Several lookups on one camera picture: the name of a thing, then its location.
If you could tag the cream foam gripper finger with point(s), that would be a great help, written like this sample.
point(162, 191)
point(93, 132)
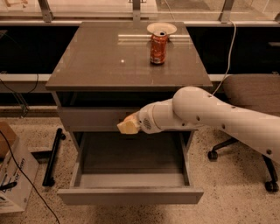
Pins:
point(132, 117)
point(129, 127)

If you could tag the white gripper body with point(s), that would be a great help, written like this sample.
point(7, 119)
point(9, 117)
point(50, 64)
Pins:
point(144, 120)

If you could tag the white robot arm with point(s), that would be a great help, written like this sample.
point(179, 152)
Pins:
point(191, 107)

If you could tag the open grey bottom drawer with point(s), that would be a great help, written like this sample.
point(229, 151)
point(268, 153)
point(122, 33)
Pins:
point(116, 169)

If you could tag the grey drawer cabinet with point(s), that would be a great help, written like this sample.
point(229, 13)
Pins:
point(108, 65)

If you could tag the closed grey middle drawer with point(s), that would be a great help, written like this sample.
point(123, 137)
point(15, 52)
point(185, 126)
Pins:
point(106, 119)

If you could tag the orange soda can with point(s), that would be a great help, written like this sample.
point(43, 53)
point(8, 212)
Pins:
point(158, 43)

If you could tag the white paper plate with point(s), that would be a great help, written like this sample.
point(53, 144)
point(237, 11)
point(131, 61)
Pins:
point(163, 27)

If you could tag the black metal bar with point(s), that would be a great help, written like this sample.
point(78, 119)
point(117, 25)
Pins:
point(48, 178)

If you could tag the grey office chair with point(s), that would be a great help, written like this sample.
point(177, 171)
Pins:
point(259, 92)

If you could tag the white cardboard box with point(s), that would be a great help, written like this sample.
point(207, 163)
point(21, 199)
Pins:
point(15, 198)

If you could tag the brown cardboard box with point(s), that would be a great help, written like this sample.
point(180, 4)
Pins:
point(7, 138)

